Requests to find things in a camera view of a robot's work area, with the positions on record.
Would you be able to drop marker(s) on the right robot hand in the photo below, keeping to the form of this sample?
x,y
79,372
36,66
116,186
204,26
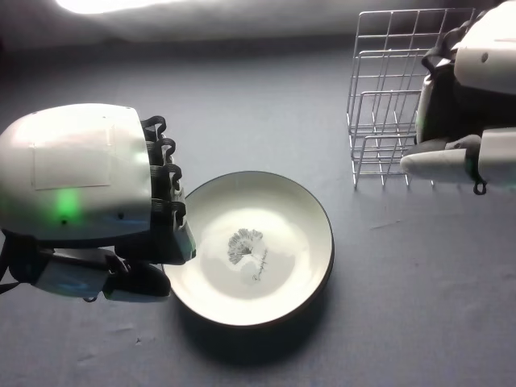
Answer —
x,y
492,60

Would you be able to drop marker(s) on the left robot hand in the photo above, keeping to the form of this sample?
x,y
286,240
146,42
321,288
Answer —
x,y
80,161

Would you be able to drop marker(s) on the white cloth sheet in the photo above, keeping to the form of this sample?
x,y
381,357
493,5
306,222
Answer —
x,y
161,20

